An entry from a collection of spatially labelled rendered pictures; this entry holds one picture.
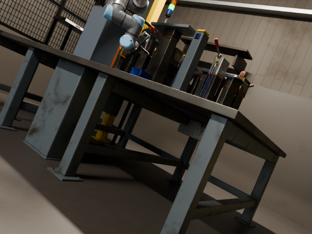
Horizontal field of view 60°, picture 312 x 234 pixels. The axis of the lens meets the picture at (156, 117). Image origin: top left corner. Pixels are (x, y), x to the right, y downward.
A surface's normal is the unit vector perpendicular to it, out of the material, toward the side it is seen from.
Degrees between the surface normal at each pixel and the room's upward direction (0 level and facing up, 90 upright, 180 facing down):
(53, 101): 90
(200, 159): 90
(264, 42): 90
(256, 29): 90
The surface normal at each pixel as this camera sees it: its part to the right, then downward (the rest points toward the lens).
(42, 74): 0.76, 0.33
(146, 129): -0.52, -0.22
